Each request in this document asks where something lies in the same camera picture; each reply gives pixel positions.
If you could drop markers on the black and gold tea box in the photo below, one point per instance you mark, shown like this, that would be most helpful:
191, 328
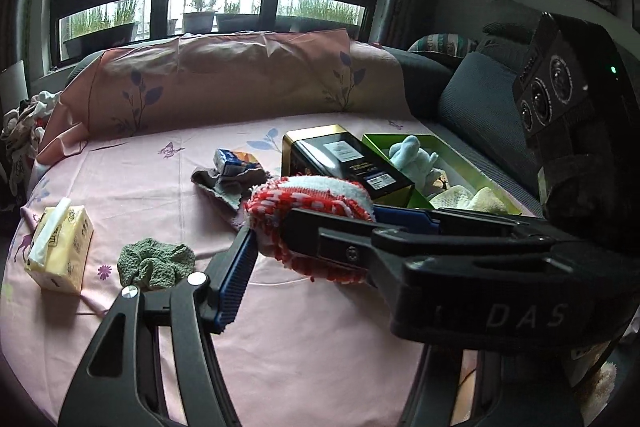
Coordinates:
345, 157

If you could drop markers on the patterned throw pillow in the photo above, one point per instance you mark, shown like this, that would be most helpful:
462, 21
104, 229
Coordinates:
440, 44

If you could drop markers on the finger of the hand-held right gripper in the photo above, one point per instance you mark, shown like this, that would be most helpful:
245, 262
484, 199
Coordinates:
405, 214
330, 247

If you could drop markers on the white knitted cloth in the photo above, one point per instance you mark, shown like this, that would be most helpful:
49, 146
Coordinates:
452, 198

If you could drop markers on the green cardboard box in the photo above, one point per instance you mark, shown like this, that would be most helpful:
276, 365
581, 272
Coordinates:
372, 141

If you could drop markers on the pile of clothes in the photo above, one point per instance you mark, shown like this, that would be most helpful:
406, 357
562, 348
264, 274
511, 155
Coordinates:
20, 127

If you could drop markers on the green crochet cloth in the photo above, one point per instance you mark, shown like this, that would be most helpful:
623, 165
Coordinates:
155, 262

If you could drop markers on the dark planter with plants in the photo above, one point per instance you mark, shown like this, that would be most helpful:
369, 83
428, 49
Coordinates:
240, 23
198, 22
325, 26
100, 38

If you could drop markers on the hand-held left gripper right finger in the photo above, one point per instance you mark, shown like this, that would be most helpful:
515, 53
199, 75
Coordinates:
435, 397

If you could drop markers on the dark grey sofa cushion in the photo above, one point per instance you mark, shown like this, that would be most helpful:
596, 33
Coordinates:
475, 107

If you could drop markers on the light blue plush toy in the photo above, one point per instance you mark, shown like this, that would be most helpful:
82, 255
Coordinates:
412, 154

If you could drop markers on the yellow tissue pack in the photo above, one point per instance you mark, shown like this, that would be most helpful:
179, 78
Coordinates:
65, 247

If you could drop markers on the pink floral printed sheet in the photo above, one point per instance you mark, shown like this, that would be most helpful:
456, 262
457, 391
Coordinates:
150, 187

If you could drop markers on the grey and pink cloth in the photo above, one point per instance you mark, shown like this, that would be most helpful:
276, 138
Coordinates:
220, 194

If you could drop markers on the grey fabric sofa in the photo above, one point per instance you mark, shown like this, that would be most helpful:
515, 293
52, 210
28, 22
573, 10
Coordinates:
425, 77

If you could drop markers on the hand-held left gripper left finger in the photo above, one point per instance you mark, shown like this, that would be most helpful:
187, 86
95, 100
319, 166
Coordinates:
235, 277

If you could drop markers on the blue tissue packet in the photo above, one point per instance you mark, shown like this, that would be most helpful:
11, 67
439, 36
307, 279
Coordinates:
232, 162

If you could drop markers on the red and white cloth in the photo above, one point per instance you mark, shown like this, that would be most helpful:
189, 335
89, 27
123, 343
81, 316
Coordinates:
300, 194

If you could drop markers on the white flat board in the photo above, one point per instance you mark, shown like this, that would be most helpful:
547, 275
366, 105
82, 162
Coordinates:
12, 82

